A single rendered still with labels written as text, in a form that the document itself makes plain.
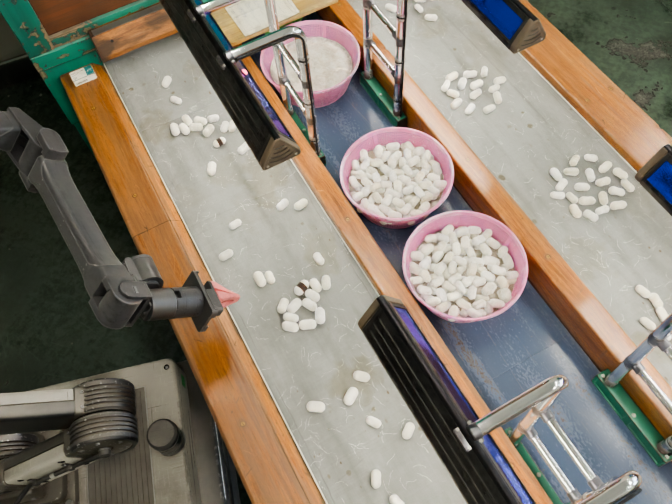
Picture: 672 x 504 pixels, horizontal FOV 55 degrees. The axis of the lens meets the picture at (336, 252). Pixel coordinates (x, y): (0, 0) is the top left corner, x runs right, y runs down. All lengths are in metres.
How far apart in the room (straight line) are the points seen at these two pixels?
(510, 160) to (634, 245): 0.34
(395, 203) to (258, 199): 0.32
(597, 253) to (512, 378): 0.34
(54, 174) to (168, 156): 0.42
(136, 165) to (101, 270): 0.54
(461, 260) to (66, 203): 0.81
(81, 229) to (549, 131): 1.10
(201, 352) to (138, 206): 0.41
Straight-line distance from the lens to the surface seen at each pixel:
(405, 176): 1.54
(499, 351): 1.43
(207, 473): 1.73
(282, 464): 1.26
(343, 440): 1.29
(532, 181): 1.58
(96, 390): 1.37
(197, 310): 1.21
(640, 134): 1.70
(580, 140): 1.68
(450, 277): 1.41
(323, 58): 1.81
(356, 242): 1.42
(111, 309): 1.13
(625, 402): 1.42
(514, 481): 0.95
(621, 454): 1.43
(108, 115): 1.77
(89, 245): 1.20
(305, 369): 1.33
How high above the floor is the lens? 2.00
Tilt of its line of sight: 61 degrees down
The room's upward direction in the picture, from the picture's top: 6 degrees counter-clockwise
